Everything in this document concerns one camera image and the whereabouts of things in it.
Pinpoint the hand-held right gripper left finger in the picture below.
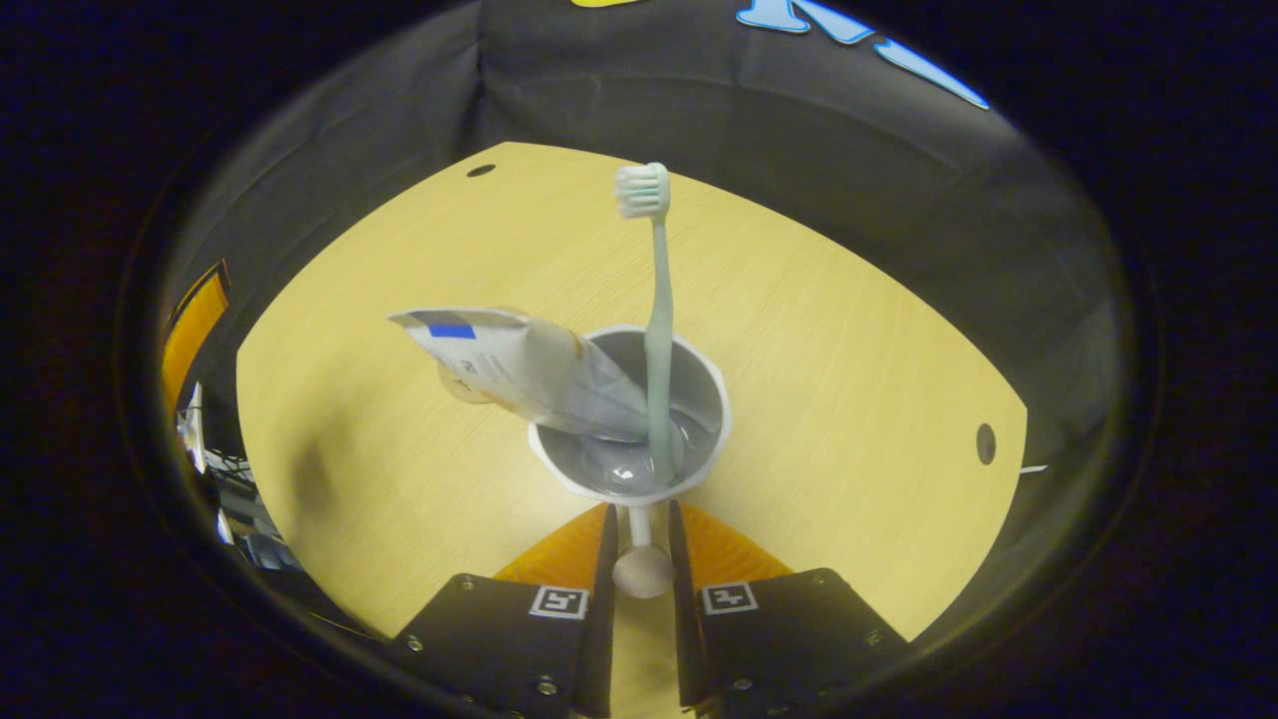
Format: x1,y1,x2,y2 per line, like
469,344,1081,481
382,502,620,719

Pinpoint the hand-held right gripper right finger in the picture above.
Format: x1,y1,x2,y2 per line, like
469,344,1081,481
667,497,912,718

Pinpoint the round wooden coaster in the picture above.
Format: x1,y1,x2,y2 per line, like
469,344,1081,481
437,361,492,406

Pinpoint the white cup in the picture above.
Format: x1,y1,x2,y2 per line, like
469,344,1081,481
526,323,733,600

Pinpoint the white toothpaste tube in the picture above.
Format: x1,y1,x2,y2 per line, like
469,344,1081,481
387,306,652,443

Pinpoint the pale green toothbrush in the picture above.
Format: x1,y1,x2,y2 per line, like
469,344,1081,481
614,162,682,488

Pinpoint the black backdrop cloth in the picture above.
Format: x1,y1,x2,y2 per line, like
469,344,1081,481
150,0,1129,470

